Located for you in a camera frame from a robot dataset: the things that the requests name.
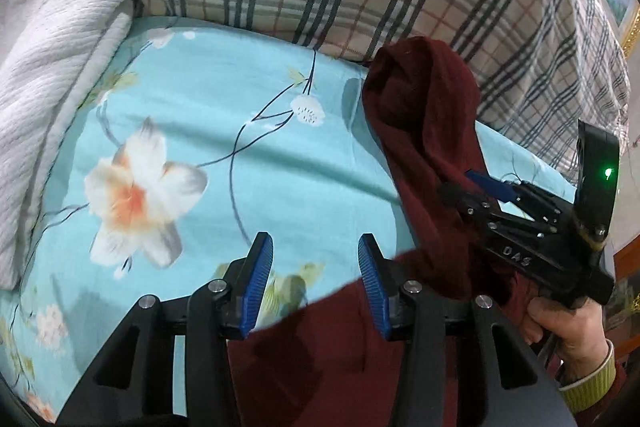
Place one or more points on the white textured towel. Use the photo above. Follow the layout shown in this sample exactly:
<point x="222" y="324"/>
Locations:
<point x="50" y="82"/>

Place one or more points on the person's right hand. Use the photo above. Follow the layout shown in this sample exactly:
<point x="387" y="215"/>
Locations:
<point x="575" y="332"/>

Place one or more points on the dark red sweater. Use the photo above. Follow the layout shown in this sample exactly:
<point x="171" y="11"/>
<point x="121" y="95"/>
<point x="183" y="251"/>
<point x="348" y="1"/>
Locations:
<point x="435" y="107"/>

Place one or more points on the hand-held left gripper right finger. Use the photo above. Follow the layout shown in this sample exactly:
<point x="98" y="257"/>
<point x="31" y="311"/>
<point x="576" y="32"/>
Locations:
<point x="372" y="287"/>

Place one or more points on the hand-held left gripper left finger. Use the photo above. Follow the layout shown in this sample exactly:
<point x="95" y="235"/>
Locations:
<point x="257" y="277"/>

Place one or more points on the person's right forearm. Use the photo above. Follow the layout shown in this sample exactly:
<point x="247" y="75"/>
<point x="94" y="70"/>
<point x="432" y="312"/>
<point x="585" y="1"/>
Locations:
<point x="590" y="382"/>

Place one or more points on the blue floral bed sheet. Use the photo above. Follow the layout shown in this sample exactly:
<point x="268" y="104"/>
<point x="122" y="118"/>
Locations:
<point x="200" y="107"/>

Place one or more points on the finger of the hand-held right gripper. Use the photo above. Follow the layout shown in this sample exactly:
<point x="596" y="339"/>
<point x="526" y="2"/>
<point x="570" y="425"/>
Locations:
<point x="480" y="209"/>
<point x="492" y="188"/>

